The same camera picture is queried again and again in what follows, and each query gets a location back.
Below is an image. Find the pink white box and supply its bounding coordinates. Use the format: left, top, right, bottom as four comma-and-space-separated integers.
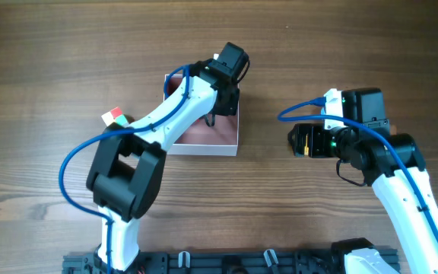
162, 75, 239, 156

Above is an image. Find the colourful puzzle cube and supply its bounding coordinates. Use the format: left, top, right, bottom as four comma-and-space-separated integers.
101, 107, 129, 127

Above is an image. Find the yellow round gear toy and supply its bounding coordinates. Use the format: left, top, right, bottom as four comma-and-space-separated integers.
303, 134, 309, 156

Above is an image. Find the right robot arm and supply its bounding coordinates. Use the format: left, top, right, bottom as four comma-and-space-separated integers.
278, 88, 438, 273

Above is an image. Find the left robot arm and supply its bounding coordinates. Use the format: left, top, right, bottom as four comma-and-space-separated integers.
86, 43, 250, 273

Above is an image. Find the right blue cable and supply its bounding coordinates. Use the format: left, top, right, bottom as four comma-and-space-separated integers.
277, 96, 438, 274

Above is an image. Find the blue cable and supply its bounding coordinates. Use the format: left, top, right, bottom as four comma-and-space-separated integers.
277, 96, 438, 274
58, 63, 193, 274

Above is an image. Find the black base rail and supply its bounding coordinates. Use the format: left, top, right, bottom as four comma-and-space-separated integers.
62, 248, 399, 274

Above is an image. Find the left blue cable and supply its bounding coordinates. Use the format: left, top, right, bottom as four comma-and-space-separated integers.
58, 63, 193, 274

